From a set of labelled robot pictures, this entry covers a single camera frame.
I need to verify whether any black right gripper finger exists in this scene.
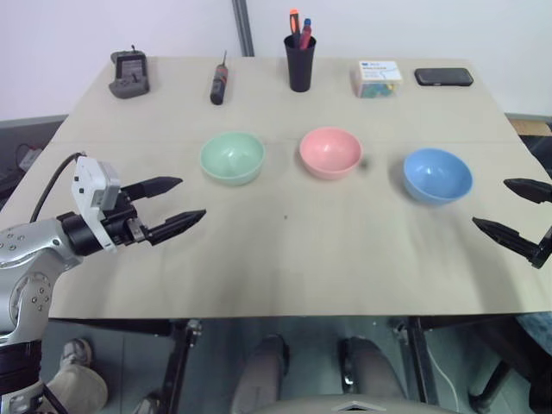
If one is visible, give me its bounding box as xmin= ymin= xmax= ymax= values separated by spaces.
xmin=471 ymin=216 xmax=541 ymax=265
xmin=503 ymin=177 xmax=552 ymax=204

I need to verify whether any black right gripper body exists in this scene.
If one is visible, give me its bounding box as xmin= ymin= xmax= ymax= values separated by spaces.
xmin=530 ymin=226 xmax=552 ymax=270

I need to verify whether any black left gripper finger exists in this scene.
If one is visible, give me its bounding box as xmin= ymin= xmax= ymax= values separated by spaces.
xmin=122 ymin=175 xmax=185 ymax=203
xmin=146 ymin=209 xmax=208 ymax=248

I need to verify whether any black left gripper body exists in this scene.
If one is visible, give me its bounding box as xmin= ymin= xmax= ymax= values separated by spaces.
xmin=102 ymin=190 xmax=154 ymax=248

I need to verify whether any brown cardboard box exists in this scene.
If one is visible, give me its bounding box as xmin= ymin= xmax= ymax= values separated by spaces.
xmin=510 ymin=118 xmax=552 ymax=137

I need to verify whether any green bowl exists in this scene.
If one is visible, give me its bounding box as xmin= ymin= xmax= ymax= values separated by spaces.
xmin=199 ymin=131 xmax=266 ymax=187

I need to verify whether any blue bowl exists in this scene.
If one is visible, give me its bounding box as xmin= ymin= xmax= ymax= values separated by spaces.
xmin=403 ymin=147 xmax=474 ymax=205

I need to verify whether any grey handheld device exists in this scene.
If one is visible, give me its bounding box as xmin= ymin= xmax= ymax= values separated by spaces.
xmin=108 ymin=44 xmax=151 ymax=100

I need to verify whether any white power strip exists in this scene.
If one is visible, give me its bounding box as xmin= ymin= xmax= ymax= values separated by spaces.
xmin=16 ymin=144 xmax=45 ymax=170

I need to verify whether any black screwdriver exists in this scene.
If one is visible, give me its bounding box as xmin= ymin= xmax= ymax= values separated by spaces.
xmin=210 ymin=49 xmax=232 ymax=106

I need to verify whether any black table leg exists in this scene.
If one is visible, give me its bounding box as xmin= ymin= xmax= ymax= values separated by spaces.
xmin=390 ymin=316 xmax=434 ymax=406
xmin=161 ymin=317 xmax=204 ymax=409

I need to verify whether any grey sneaker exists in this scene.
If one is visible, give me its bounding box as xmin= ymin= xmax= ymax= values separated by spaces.
xmin=61 ymin=338 xmax=94 ymax=368

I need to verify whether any black chair base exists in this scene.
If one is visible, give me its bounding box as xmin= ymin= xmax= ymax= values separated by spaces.
xmin=467 ymin=357 xmax=552 ymax=414

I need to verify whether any black flat case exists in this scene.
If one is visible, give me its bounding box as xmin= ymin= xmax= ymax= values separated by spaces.
xmin=414 ymin=66 xmax=475 ymax=88

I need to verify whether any red bowl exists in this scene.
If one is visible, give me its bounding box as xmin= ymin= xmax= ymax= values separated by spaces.
xmin=299 ymin=126 xmax=363 ymax=181

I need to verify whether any beige trouser leg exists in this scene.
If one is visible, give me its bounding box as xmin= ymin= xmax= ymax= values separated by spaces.
xmin=41 ymin=363 xmax=110 ymax=414

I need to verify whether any black pen cup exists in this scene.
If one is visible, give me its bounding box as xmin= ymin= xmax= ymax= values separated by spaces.
xmin=283 ymin=34 xmax=318 ymax=93

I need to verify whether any clear box of coloured clips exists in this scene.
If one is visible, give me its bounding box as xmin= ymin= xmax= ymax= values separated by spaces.
xmin=349 ymin=60 xmax=405 ymax=100

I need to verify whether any blue and red pen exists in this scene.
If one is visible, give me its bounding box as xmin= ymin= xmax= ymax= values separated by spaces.
xmin=298 ymin=17 xmax=314 ymax=50

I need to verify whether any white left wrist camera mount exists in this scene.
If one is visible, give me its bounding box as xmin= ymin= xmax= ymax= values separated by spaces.
xmin=72 ymin=155 xmax=122 ymax=254

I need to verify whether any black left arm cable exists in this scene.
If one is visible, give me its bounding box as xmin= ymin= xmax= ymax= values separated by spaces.
xmin=29 ymin=151 xmax=88 ymax=225

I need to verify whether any white floor cable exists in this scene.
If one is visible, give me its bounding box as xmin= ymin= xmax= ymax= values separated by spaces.
xmin=425 ymin=343 xmax=459 ymax=414

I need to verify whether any grey vertical post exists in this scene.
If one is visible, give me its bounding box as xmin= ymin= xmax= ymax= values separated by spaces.
xmin=231 ymin=0 xmax=256 ymax=58

